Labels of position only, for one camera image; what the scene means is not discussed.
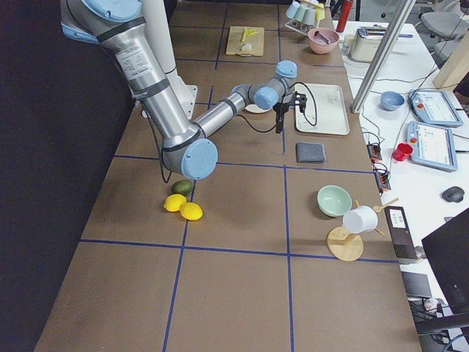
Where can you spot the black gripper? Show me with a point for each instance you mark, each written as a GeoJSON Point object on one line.
{"type": "Point", "coordinates": [281, 108]}

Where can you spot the cream round plate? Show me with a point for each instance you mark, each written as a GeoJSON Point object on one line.
{"type": "Point", "coordinates": [254, 109]}

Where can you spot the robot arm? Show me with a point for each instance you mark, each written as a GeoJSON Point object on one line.
{"type": "Point", "coordinates": [136, 33]}

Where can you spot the cream bear tray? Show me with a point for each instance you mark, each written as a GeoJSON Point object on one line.
{"type": "Point", "coordinates": [325, 110]}

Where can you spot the grey folded cloth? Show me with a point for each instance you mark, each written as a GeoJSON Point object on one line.
{"type": "Point", "coordinates": [310, 153]}

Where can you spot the wooden cutting board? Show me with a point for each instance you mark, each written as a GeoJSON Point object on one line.
{"type": "Point", "coordinates": [234, 41]}

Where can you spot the pink bowl with ice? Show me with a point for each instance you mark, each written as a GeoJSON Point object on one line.
{"type": "Point", "coordinates": [317, 45]}

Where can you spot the mint green bowl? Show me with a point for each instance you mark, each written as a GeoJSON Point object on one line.
{"type": "Point", "coordinates": [333, 200]}

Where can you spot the lemon slice far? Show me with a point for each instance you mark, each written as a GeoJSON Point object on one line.
{"type": "Point", "coordinates": [250, 31]}

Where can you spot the grey cup in rack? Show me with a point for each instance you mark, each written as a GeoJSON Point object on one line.
{"type": "Point", "coordinates": [309, 17]}

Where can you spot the blue bowl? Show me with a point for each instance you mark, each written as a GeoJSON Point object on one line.
{"type": "Point", "coordinates": [391, 101]}

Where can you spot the green cup in rack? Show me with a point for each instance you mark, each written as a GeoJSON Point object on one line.
{"type": "Point", "coordinates": [301, 11]}

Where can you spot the light blue cup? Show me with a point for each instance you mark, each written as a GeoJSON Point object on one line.
{"type": "Point", "coordinates": [292, 9]}

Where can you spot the green avocado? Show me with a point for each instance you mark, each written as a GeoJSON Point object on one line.
{"type": "Point", "coordinates": [182, 187]}

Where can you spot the black power strip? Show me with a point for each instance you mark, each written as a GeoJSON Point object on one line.
{"type": "Point", "coordinates": [380, 170]}

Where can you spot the yellow cup in rack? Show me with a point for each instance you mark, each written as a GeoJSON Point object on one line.
{"type": "Point", "coordinates": [320, 14]}

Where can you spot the cream toaster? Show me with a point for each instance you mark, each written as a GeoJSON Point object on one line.
{"type": "Point", "coordinates": [366, 42]}

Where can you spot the yellow lemon right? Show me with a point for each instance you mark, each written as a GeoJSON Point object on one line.
{"type": "Point", "coordinates": [191, 211]}

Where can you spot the yellow lemon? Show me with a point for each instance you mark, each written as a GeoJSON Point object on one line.
{"type": "Point", "coordinates": [191, 211]}
{"type": "Point", "coordinates": [174, 202]}

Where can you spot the white cup on stand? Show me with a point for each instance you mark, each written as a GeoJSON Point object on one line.
{"type": "Point", "coordinates": [361, 219]}

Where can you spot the red cup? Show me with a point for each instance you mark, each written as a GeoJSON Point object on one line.
{"type": "Point", "coordinates": [402, 152]}

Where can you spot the yellow lemon left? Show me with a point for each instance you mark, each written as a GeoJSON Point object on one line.
{"type": "Point", "coordinates": [174, 202]}

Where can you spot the red bottle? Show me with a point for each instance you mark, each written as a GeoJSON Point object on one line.
{"type": "Point", "coordinates": [345, 9]}

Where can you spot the wooden cup stand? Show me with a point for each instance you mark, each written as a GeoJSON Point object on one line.
{"type": "Point", "coordinates": [348, 246]}

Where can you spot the teach pendant far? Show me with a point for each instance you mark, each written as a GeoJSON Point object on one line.
{"type": "Point", "coordinates": [434, 107]}

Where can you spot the teach pendant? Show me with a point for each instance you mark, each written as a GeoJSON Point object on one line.
{"type": "Point", "coordinates": [434, 107]}
{"type": "Point", "coordinates": [433, 146]}

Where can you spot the teach pendant near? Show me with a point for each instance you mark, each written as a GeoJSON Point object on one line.
{"type": "Point", "coordinates": [433, 146]}

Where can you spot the black box device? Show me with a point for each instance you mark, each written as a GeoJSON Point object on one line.
{"type": "Point", "coordinates": [400, 235]}

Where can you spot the black computer mouse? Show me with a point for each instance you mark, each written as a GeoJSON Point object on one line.
{"type": "Point", "coordinates": [453, 194]}

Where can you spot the black monitor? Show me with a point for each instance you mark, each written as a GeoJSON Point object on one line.
{"type": "Point", "coordinates": [446, 249]}

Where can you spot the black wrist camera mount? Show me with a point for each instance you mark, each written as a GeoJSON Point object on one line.
{"type": "Point", "coordinates": [299, 100]}

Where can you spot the white wire cup rack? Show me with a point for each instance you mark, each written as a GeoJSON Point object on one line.
{"type": "Point", "coordinates": [300, 27]}

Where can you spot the aluminium frame post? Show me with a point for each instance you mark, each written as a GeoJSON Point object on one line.
{"type": "Point", "coordinates": [384, 48]}

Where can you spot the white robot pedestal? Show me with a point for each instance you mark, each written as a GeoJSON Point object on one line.
{"type": "Point", "coordinates": [158, 36]}

